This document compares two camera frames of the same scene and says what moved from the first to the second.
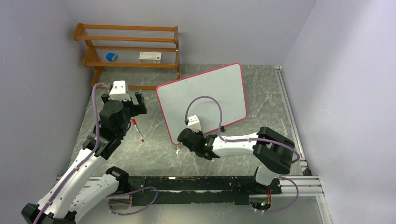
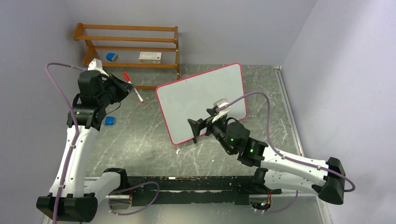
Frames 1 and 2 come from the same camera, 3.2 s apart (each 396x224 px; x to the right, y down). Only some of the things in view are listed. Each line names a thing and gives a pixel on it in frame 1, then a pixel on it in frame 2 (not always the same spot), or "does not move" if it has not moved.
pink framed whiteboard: x=224 y=84 does not move
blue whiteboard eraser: x=111 y=57 does not move
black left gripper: x=136 y=109 → x=123 y=87
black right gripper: x=198 y=133 → x=200 y=124
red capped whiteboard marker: x=137 y=129 → x=128 y=79
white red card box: x=150 y=57 does not move
